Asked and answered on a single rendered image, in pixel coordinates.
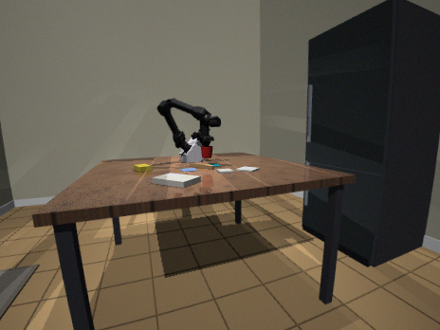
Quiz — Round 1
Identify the red cup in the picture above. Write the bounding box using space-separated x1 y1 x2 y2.
201 146 212 158

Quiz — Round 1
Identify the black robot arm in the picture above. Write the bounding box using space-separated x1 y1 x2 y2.
157 99 221 153

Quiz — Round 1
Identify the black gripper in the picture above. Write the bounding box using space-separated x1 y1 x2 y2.
196 127 214 147

